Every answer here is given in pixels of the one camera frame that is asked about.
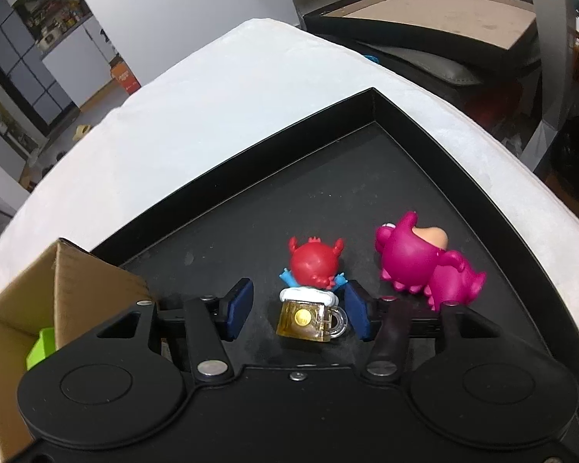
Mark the green hexagonal tin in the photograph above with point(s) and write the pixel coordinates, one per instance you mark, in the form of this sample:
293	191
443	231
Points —
42	348

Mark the black tray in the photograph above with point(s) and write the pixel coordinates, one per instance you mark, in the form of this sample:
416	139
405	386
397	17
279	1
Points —
338	174

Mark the white kitchen cabinet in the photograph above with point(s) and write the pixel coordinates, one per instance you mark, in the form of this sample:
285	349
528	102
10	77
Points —
80	61

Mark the white tablecloth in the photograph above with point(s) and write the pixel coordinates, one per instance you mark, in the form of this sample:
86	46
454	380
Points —
259	78

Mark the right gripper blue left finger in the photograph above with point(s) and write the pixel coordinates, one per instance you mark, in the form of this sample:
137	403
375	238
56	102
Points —
234	308

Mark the red haired beer mug figurine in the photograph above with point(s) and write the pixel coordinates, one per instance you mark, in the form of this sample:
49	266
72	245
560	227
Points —
310	305

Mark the brown cardboard box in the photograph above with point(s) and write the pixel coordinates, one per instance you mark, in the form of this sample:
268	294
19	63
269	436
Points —
67	289

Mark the pink dinosaur figurine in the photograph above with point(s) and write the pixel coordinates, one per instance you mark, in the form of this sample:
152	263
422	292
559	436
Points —
418	261

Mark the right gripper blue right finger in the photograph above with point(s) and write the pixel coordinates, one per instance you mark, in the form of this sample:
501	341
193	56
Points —
360	308

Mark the yellow slipper left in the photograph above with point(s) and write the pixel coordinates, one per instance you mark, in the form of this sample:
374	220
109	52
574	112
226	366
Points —
81	131

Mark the black framed brown board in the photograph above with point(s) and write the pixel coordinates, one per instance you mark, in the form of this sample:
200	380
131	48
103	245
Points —
494	35

